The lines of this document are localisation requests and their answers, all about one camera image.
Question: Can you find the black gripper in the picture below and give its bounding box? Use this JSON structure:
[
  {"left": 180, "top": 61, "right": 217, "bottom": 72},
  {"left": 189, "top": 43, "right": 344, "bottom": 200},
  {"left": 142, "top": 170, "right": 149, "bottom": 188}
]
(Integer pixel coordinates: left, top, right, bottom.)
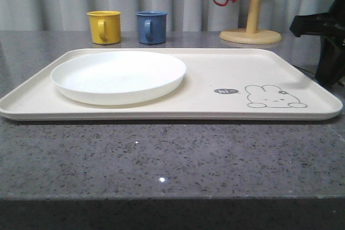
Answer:
[{"left": 289, "top": 0, "right": 344, "bottom": 87}]

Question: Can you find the white round plate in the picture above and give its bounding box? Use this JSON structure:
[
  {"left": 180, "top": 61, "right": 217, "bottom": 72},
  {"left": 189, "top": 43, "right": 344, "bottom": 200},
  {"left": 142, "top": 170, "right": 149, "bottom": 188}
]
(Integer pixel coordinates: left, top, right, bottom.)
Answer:
[{"left": 51, "top": 51, "right": 187, "bottom": 106}]

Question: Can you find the beige rabbit serving tray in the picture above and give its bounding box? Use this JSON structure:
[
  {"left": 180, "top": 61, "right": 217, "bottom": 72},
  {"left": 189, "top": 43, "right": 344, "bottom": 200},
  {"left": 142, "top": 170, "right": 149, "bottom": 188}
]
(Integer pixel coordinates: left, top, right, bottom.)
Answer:
[{"left": 1, "top": 48, "right": 343, "bottom": 121}]

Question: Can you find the wooden mug tree stand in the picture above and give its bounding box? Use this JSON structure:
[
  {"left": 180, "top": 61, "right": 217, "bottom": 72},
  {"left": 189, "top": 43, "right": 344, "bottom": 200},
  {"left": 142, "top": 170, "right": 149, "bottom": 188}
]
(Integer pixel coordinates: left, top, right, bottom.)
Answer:
[{"left": 219, "top": 0, "right": 281, "bottom": 44}]

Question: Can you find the blue enamel mug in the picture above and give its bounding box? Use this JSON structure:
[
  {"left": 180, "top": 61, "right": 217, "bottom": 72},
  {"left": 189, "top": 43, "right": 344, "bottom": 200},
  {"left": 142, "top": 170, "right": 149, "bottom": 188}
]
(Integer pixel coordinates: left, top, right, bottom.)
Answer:
[{"left": 136, "top": 11, "right": 167, "bottom": 45}]

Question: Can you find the yellow enamel mug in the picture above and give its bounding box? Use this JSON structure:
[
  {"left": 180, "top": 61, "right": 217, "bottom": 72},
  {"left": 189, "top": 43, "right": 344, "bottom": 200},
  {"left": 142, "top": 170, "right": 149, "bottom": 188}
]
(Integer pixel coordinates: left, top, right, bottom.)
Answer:
[{"left": 87, "top": 11, "right": 121, "bottom": 45}]

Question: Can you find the grey curtain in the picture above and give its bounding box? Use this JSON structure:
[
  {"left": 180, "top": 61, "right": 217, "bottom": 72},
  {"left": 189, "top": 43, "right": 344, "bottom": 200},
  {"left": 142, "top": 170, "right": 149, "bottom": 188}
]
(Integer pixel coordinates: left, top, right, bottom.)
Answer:
[{"left": 1, "top": 0, "right": 250, "bottom": 31}]

